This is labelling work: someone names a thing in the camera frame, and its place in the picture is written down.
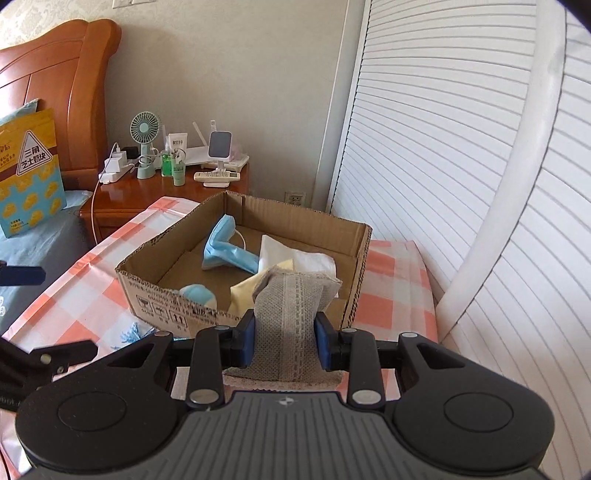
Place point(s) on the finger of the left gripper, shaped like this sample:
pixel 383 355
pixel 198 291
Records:
pixel 21 275

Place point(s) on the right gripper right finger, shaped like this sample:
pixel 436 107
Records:
pixel 356 352

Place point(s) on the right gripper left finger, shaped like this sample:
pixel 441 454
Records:
pixel 214 350

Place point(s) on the blue white plush toy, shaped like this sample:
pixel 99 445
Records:
pixel 199 294

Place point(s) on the grey lace sachet pouch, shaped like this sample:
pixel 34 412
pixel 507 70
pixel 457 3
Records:
pixel 285 304

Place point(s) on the grey blue bed sheet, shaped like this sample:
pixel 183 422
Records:
pixel 54 245

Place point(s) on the pink checkered tablecloth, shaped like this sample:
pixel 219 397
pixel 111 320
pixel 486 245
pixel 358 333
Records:
pixel 88 302

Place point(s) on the brown cardboard box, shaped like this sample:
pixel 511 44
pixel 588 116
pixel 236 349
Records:
pixel 180 280

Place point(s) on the yellow blue snack bag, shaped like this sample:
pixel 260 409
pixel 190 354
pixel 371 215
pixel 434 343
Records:
pixel 31 185

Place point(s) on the white cloth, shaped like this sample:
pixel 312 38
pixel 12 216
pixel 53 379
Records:
pixel 273 253

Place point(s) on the wooden nightstand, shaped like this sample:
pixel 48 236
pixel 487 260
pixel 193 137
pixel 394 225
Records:
pixel 113 205

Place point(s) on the white power strip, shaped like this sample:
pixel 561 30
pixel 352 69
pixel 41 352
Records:
pixel 115 167

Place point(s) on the white remote control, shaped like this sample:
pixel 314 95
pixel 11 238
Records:
pixel 216 176

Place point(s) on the pale green tube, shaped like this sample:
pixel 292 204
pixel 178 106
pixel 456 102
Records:
pixel 178 171

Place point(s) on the green bottle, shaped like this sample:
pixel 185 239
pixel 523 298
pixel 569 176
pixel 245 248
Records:
pixel 166 163

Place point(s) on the green mini desk fan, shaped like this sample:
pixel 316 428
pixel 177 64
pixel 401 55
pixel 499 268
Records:
pixel 144 129

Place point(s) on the phone on white stand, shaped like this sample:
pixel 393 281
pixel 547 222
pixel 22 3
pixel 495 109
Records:
pixel 219 150

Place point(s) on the white tube upright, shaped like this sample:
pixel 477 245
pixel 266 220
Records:
pixel 177 142

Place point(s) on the wooden headboard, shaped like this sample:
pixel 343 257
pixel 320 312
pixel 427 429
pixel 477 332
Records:
pixel 64 70

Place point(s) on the white curved pole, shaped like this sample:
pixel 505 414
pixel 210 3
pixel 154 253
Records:
pixel 522 169

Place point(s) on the white louvered door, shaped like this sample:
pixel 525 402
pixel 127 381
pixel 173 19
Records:
pixel 437 98

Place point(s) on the wall power socket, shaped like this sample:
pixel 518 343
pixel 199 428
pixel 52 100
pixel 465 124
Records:
pixel 295 198

